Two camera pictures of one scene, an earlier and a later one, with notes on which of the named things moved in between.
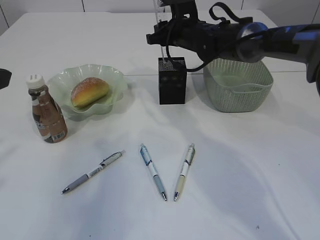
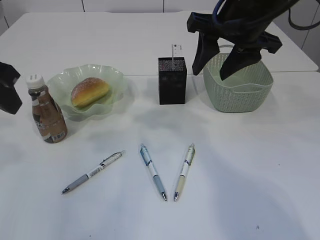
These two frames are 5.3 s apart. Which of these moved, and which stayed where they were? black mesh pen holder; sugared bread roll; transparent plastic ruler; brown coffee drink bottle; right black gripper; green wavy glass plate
Moved: right black gripper; transparent plastic ruler
Stayed: brown coffee drink bottle; black mesh pen holder; green wavy glass plate; sugared bread roll
